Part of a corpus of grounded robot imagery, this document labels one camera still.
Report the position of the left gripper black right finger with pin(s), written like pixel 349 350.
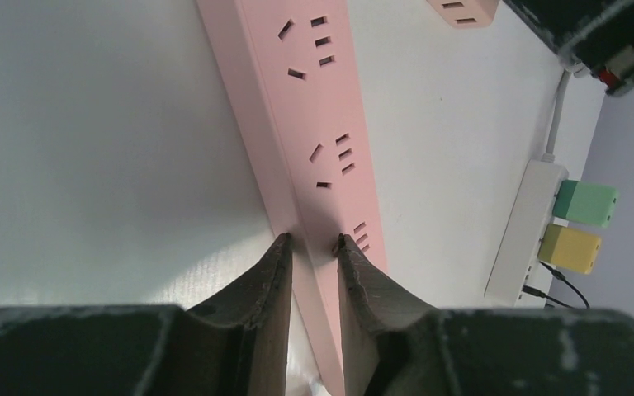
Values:
pixel 396 344

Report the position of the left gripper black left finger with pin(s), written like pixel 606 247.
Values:
pixel 233 343

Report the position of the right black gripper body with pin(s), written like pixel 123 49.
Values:
pixel 597 35

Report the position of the white power strip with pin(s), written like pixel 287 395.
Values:
pixel 516 264

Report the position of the green plug adapter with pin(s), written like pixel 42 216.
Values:
pixel 585 203

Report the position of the pink plug adapter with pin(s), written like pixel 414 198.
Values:
pixel 466 14

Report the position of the yellow plug adapter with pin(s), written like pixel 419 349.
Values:
pixel 572 249

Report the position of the pink power strip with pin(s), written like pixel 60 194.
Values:
pixel 290 73

